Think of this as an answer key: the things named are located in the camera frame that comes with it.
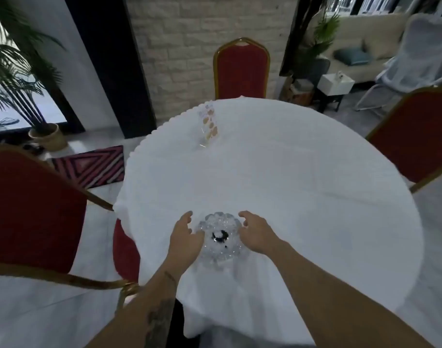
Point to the beige sofa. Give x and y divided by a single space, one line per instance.
373 32

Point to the dark grey plant pot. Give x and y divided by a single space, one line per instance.
315 70

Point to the pink black striped rug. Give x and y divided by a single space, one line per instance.
92 166

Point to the teal cushion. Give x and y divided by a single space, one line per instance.
353 56

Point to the brown cardboard box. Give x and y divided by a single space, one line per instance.
300 92

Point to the woven wicker plant pot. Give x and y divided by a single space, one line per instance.
49 138

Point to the white covered rocking chair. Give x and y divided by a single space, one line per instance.
420 50

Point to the small green potted plant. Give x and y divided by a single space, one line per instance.
324 34

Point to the person's right hand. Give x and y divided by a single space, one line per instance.
259 235

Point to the red gold-framed banquet chair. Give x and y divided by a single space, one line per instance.
420 137
28 213
241 68

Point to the clear cut-glass bowl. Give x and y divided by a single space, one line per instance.
221 237

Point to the person's left thumb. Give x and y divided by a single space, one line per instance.
198 233

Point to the white square side table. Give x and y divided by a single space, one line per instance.
335 85

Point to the person's left forearm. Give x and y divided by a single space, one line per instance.
148 308

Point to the tall green palm plant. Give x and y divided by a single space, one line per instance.
14 68

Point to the clear standing menu card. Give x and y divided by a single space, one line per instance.
209 123

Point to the white round tablecloth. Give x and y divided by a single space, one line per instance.
297 177

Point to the person's right fingers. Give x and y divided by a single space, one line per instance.
247 217

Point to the person's right forearm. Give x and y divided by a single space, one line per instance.
333 297

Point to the person's left hand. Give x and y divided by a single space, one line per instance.
181 246

